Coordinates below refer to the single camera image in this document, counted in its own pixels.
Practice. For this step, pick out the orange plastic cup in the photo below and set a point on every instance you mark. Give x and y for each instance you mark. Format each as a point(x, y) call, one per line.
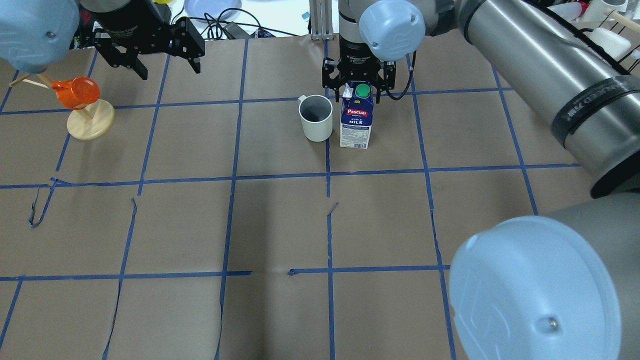
point(76, 93)

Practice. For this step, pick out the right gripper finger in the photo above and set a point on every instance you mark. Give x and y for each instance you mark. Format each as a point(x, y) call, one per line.
point(333, 77)
point(383, 80)

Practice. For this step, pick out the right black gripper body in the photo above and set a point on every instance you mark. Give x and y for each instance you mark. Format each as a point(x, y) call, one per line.
point(356, 52)

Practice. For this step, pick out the aluminium frame post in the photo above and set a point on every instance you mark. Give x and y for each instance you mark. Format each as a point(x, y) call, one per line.
point(320, 23)

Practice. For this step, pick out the blue plate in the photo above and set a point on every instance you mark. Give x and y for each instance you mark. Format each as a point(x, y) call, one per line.
point(198, 8)

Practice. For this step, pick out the black wire cup rack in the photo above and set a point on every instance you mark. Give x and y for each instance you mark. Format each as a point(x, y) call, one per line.
point(617, 16)

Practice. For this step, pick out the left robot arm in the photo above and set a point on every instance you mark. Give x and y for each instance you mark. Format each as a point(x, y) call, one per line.
point(38, 33)

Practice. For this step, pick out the white cup on rack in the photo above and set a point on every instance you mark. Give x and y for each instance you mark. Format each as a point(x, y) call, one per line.
point(612, 43)

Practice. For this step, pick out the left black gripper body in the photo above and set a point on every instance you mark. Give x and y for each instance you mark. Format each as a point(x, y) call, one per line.
point(126, 18)

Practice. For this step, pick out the blue white milk carton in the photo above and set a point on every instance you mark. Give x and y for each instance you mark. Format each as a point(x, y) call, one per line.
point(356, 115)

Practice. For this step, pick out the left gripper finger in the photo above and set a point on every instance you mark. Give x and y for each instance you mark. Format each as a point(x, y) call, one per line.
point(188, 43)
point(128, 59)

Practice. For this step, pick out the white ceramic mug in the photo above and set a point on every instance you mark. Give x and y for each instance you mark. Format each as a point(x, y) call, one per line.
point(316, 114)

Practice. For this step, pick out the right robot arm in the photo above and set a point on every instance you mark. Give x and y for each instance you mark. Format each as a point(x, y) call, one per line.
point(459, 154)

